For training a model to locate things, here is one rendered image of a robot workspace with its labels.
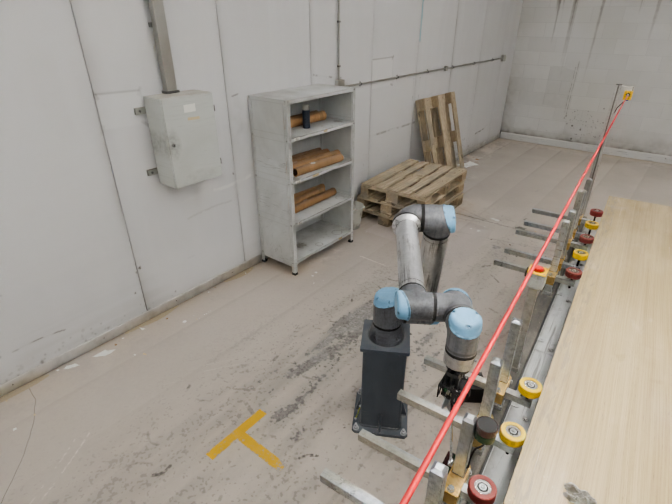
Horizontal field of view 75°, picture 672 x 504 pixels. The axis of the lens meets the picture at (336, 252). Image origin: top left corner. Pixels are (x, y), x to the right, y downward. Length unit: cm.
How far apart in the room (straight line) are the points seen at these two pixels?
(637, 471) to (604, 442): 11
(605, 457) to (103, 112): 308
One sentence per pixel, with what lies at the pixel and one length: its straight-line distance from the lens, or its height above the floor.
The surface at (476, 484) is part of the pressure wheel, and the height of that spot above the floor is 91.
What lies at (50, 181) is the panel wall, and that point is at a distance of 316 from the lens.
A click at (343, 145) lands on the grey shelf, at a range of 439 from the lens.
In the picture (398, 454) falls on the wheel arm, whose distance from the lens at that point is 158.
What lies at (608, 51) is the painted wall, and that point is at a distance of 897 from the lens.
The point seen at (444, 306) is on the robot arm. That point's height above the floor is 135.
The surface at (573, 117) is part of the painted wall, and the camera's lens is 914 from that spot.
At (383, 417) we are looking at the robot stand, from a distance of 268.
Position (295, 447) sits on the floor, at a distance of 268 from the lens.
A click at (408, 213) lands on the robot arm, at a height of 142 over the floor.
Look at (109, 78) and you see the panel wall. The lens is 324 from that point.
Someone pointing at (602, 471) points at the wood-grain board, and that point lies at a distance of 169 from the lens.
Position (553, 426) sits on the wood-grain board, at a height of 90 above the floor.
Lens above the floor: 211
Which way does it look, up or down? 28 degrees down
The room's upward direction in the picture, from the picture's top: straight up
